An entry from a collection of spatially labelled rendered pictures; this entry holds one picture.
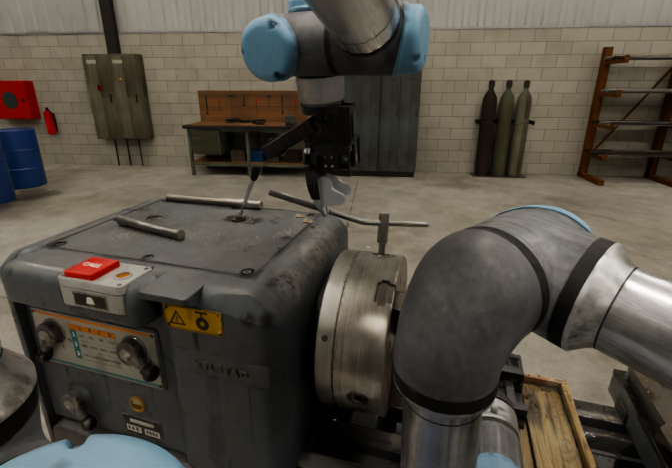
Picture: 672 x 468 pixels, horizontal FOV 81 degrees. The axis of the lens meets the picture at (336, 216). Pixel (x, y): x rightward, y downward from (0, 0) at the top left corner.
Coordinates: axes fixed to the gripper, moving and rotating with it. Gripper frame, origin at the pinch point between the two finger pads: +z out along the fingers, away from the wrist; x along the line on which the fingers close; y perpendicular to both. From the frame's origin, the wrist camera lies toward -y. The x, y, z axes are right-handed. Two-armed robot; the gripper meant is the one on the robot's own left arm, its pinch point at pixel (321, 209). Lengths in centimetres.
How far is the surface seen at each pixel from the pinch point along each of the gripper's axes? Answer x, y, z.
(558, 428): -2, 48, 47
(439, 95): 653, -16, 127
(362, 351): -16.3, 11.1, 17.6
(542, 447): -8, 44, 45
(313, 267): -4.3, -1.2, 10.7
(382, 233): 4.6, 10.7, 7.1
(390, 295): -8.0, 14.5, 11.8
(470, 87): 666, 34, 116
